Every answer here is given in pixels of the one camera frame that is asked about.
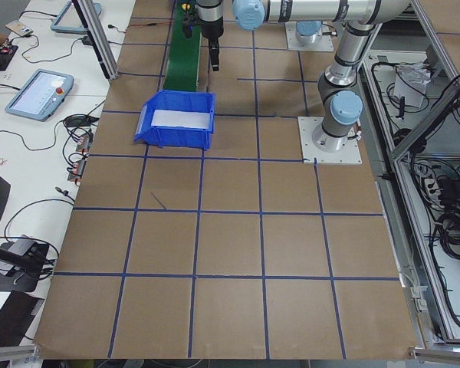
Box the near teach pendant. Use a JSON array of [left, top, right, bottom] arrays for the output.
[[5, 69, 74, 121]]

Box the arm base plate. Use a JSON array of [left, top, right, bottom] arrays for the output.
[[297, 117, 362, 165], [285, 21, 334, 52]]

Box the aluminium frame post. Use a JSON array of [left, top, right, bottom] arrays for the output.
[[72, 0, 119, 81]]

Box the teach pendant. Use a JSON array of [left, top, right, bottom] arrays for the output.
[[50, 1, 87, 35], [5, 69, 74, 121]]

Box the far teach pendant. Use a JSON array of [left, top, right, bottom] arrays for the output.
[[50, 1, 87, 35]]

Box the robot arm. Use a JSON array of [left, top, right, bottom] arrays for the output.
[[232, 0, 409, 153], [195, 1, 323, 71]]

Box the yellow push button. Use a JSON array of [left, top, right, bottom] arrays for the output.
[[181, 3, 191, 12]]

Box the white foam pad left bin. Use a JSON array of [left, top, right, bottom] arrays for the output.
[[151, 110, 211, 129]]

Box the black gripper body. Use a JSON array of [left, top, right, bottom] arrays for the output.
[[196, 0, 224, 39]]

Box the left blue plastic bin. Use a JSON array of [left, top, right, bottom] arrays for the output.
[[133, 90, 216, 150]]

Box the green conveyor belt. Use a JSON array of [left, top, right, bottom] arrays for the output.
[[163, 1, 201, 92]]

